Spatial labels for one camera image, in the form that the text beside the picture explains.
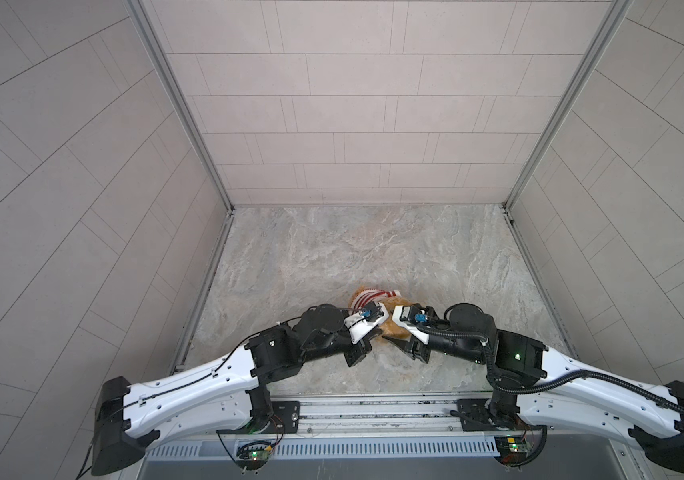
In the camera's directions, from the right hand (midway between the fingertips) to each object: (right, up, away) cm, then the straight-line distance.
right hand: (388, 329), depth 64 cm
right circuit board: (+29, -29, +4) cm, 41 cm away
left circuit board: (-30, -29, +1) cm, 42 cm away
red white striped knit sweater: (-4, +5, +9) cm, 11 cm away
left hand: (0, -1, +1) cm, 1 cm away
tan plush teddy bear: (0, +1, -1) cm, 1 cm away
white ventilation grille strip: (-13, -29, +4) cm, 32 cm away
